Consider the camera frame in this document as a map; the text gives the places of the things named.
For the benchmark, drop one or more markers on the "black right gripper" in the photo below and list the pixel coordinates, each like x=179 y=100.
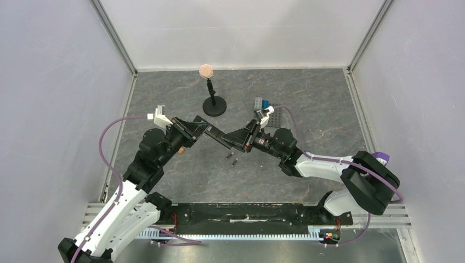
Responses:
x=249 y=137

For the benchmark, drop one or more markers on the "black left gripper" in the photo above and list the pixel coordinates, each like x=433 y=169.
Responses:
x=190 y=131

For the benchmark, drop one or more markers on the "black remote control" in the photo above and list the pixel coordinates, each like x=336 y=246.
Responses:
x=217 y=135

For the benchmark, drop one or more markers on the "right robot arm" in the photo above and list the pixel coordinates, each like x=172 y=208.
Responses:
x=368 y=184

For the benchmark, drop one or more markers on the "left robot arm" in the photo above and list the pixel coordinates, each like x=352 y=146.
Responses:
x=133 y=207

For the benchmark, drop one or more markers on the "AAA battery lower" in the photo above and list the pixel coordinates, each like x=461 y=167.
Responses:
x=234 y=162

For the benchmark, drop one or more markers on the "black stand with pink disc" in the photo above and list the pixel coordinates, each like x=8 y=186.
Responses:
x=213 y=106

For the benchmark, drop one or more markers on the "dark grey lego baseplate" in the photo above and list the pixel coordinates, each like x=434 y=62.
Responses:
x=275 y=119

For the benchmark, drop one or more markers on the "light grey lego brick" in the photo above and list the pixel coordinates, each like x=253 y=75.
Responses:
x=258 y=103

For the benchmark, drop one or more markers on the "blue lego brick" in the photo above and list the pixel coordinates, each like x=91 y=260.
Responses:
x=265 y=104

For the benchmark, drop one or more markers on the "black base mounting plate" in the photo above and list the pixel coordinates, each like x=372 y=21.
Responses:
x=248 y=218

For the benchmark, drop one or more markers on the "purple box device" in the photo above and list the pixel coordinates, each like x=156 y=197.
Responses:
x=382 y=157

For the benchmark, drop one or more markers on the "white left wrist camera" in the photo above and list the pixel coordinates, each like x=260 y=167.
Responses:
x=159 y=118

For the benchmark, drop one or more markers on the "white cable duct strip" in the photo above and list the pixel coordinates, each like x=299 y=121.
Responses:
x=312 y=234

